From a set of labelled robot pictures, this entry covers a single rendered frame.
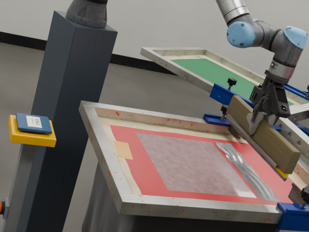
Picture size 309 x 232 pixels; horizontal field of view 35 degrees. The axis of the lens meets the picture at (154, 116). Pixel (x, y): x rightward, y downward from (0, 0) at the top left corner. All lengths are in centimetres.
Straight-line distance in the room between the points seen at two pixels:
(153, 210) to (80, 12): 84
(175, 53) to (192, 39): 298
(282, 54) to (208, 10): 418
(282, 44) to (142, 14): 398
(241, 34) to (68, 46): 65
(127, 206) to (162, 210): 10
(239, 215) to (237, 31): 52
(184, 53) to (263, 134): 132
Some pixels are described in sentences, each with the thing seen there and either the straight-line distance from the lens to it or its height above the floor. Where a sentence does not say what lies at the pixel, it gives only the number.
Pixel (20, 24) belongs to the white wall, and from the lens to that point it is 526.
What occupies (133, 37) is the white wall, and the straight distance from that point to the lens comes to 550.
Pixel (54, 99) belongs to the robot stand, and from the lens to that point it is 188.
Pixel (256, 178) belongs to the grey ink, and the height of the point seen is 96.
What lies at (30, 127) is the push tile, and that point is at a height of 97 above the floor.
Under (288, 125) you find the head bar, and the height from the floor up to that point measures 104.
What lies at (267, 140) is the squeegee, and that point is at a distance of 158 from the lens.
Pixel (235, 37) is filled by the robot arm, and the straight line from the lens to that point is 147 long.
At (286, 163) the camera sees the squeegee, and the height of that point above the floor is 110.
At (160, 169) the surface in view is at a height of 96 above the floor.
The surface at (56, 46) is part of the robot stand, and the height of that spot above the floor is 109.
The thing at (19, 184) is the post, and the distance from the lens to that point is 162.
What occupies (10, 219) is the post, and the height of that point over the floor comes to 62.
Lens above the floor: 164
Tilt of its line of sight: 22 degrees down
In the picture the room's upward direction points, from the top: 18 degrees clockwise
